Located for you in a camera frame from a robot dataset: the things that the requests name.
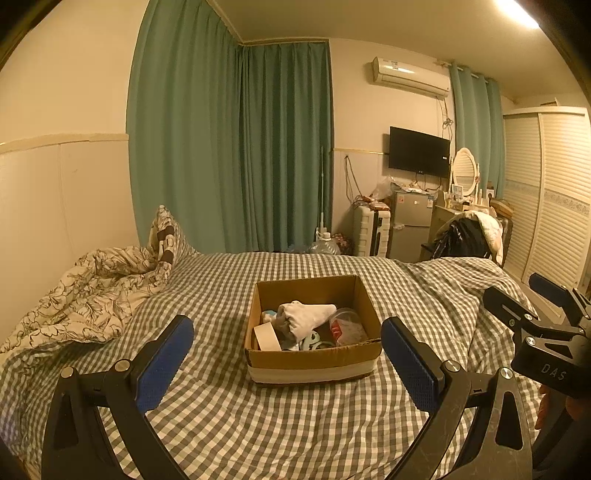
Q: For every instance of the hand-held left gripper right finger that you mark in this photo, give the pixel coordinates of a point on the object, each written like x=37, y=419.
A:
x=411, y=369

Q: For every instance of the floral white duvet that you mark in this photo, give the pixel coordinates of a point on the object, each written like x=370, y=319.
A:
x=78, y=300

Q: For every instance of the white suitcase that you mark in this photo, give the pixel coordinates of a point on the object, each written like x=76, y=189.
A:
x=369, y=230

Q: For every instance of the black garment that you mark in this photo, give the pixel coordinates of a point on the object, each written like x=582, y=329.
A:
x=461, y=240

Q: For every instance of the person's right hand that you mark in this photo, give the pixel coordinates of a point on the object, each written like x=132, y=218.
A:
x=545, y=408

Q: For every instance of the brown patterned pillow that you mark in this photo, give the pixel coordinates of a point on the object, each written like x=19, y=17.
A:
x=166, y=235

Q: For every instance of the cardboard box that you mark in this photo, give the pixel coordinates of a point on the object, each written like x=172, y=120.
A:
x=314, y=364

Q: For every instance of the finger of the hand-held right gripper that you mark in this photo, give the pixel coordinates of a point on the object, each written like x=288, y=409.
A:
x=508, y=307
x=549, y=286

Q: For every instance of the white air conditioner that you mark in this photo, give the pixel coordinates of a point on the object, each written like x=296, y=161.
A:
x=406, y=76

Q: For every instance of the beige dressing table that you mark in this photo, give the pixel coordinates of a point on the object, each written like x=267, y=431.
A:
x=441, y=219

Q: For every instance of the teal blister pack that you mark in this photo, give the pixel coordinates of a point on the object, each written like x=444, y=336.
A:
x=314, y=342

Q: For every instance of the clear jar red blue label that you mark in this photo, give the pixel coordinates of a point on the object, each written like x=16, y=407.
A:
x=348, y=327

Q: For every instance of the white sock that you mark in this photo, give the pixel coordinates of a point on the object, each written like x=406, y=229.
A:
x=307, y=318

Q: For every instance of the white oval mirror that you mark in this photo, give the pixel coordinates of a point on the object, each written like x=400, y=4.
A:
x=464, y=170

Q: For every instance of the silver small fridge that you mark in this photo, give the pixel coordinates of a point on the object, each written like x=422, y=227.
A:
x=411, y=226

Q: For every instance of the blue tissue pack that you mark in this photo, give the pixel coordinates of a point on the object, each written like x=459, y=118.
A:
x=269, y=316

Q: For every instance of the white louvred wardrobe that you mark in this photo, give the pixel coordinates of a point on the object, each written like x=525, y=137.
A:
x=549, y=194

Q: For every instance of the black wall television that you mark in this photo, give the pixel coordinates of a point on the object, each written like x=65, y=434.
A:
x=418, y=150

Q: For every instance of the beige tape roll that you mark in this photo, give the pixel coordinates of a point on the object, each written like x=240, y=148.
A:
x=267, y=337

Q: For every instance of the green curtain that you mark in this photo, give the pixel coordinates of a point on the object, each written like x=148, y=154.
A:
x=184, y=129
x=475, y=115
x=286, y=147

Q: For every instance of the clear plastic bag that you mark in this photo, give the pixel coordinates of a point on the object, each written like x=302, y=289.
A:
x=381, y=187

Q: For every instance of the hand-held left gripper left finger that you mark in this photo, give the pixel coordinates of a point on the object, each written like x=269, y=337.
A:
x=161, y=369

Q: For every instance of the white mop pole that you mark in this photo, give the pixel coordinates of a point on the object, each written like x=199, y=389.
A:
x=321, y=194

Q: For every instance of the clear water jug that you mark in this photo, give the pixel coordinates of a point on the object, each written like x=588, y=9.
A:
x=325, y=244

